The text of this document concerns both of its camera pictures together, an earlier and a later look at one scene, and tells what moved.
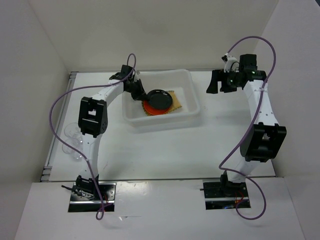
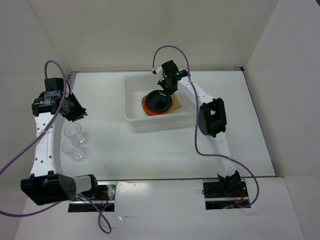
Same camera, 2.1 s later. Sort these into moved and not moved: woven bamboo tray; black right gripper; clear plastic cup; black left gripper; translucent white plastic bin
Moved: black left gripper; black right gripper
Not moved: clear plastic cup; translucent white plastic bin; woven bamboo tray
